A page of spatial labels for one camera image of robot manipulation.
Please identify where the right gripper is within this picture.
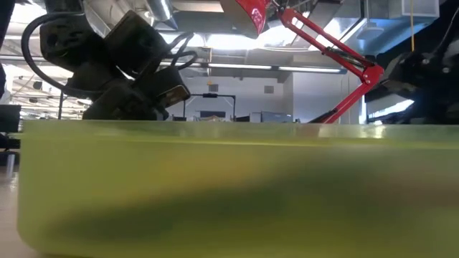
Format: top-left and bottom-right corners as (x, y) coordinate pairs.
(364, 51), (459, 125)

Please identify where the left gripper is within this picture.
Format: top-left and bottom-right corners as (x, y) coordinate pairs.
(81, 9), (171, 122)

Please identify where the yellow translucent plastic box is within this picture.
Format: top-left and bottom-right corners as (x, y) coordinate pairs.
(16, 119), (459, 258)

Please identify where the blue grey box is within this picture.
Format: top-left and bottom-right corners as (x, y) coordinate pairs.
(250, 110), (294, 124)

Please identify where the red desk lamp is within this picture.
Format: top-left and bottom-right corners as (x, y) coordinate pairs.
(219, 0), (385, 125)

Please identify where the white pendant light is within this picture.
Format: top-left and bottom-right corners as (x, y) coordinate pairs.
(356, 20), (385, 41)

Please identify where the ceiling light strip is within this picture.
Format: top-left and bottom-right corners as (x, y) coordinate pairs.
(159, 61), (344, 74)

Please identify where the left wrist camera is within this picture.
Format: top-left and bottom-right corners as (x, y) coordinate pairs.
(138, 65), (192, 110)

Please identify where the yellow hanging cord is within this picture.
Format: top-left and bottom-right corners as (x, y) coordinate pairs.
(410, 0), (416, 54)

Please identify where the rectangular ceiling duct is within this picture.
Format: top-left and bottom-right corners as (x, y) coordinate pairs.
(364, 0), (441, 19)

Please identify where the background black frame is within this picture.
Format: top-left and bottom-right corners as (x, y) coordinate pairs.
(182, 92), (237, 122)

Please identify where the silver round ceiling duct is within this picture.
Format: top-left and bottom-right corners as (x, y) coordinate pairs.
(145, 0), (179, 30)

